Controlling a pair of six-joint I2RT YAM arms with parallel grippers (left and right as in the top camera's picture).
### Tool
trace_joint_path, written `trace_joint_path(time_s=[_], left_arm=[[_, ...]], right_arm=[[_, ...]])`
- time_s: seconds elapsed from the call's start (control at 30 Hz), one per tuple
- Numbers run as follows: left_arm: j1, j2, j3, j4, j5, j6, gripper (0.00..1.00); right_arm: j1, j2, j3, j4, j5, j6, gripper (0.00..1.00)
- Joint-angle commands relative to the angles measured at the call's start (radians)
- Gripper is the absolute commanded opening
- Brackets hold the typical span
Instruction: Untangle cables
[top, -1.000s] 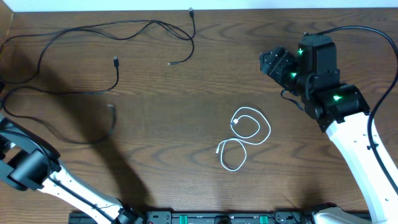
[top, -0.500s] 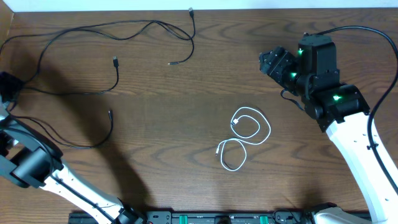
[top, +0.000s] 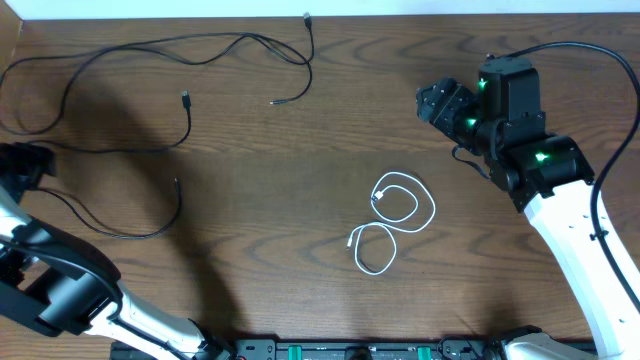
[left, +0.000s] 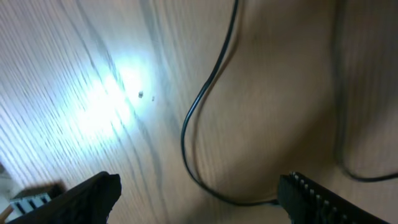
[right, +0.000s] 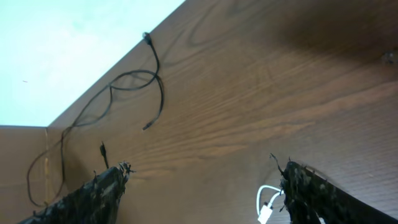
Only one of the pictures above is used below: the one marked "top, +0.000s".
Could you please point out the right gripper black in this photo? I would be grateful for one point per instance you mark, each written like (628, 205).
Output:
(449, 99)

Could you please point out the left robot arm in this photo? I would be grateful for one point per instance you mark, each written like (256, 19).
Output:
(53, 282)

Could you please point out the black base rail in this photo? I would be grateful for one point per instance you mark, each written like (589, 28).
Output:
(455, 348)

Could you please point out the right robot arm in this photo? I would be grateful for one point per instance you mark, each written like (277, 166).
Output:
(550, 181)

